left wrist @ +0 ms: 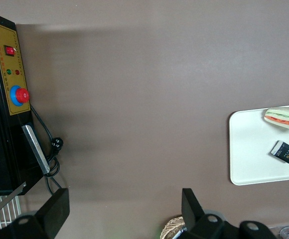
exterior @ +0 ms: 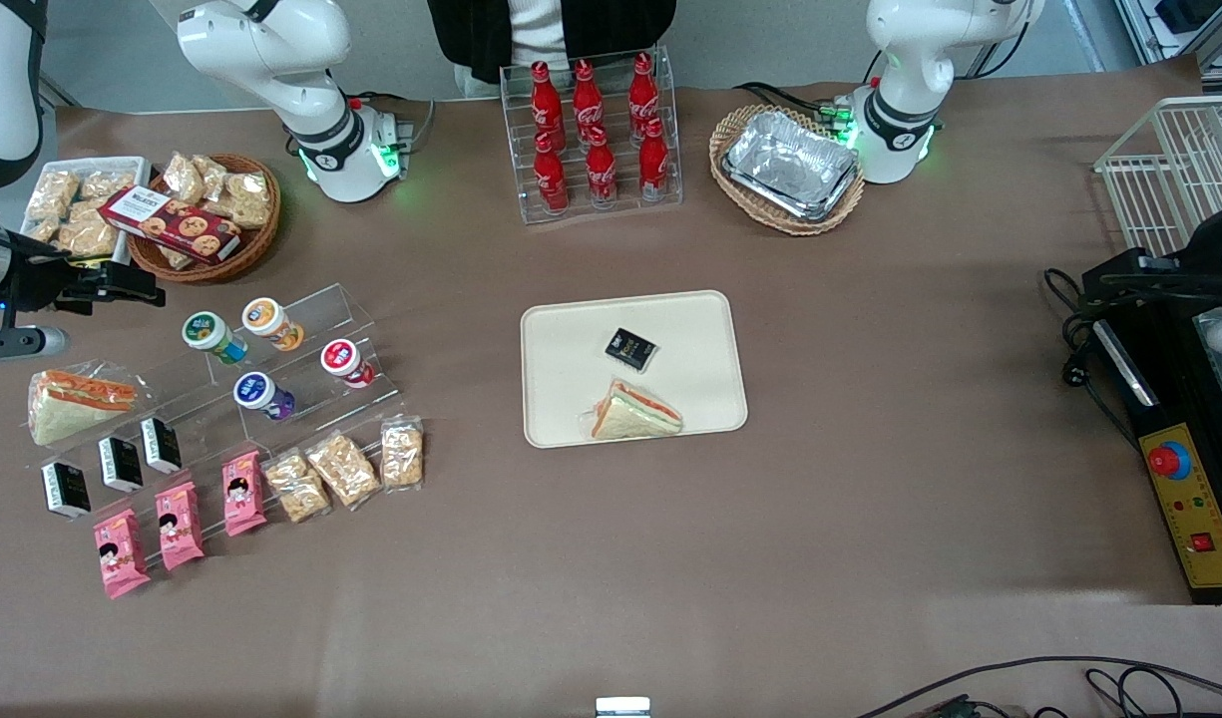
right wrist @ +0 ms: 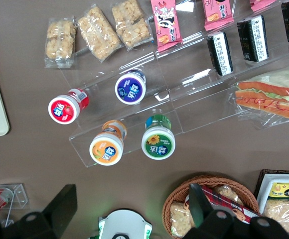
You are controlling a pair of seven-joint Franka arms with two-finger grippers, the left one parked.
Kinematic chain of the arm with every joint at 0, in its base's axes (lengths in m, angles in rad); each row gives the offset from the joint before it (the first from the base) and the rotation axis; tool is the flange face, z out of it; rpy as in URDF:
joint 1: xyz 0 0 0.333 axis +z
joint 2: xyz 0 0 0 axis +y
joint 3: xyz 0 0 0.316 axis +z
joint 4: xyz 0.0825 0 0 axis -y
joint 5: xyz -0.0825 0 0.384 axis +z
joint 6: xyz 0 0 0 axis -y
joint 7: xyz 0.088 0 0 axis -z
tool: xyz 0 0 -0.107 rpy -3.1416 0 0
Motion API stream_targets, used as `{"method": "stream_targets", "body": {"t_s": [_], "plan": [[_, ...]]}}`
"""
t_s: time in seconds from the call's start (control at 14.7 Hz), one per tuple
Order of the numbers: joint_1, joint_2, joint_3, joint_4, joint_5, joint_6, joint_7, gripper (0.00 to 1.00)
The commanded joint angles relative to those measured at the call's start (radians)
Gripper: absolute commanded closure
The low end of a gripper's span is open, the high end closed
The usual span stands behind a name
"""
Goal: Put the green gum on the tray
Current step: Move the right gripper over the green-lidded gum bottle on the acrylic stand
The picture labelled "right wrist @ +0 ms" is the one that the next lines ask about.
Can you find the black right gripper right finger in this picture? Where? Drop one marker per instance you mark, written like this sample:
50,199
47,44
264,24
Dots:
201,211

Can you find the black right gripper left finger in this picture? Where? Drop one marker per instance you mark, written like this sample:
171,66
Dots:
57,211

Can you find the green gum jar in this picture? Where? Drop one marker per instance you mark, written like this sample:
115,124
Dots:
158,143

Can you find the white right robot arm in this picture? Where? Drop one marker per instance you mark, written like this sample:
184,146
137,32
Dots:
124,224

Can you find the dark flat tray base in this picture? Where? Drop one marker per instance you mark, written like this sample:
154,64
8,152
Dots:
259,175

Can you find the orange gum jar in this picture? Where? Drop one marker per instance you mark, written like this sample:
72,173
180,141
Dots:
105,149

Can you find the red gum jar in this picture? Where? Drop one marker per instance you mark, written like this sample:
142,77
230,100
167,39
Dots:
63,109

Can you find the purple gum jar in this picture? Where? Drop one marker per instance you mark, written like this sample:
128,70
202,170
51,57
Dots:
130,89

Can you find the rice snack pack clear wrap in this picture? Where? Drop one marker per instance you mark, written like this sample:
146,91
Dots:
228,193
281,211
180,220

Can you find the round wicker snack basket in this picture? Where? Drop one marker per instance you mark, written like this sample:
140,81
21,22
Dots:
174,194

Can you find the red plaid cookie box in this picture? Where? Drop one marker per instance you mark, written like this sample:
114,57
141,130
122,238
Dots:
234,205

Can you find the clear acrylic bottle rack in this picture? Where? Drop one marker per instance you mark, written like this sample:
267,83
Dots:
18,196

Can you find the white snack container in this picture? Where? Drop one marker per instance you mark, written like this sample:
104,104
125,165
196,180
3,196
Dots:
265,181

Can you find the yellow snack packet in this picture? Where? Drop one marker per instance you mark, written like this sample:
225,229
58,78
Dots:
284,190

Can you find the clear acrylic stepped shelf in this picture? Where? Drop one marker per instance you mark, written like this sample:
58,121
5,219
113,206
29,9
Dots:
196,99

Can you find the wrapped sandwich with red drizzle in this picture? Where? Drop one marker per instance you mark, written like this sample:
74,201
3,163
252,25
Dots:
271,99

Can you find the rice crispy bar clear wrap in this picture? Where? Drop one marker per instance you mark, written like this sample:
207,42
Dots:
132,23
59,42
98,33

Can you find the pink snack packet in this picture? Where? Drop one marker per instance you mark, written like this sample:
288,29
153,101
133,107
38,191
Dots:
261,3
165,25
218,13

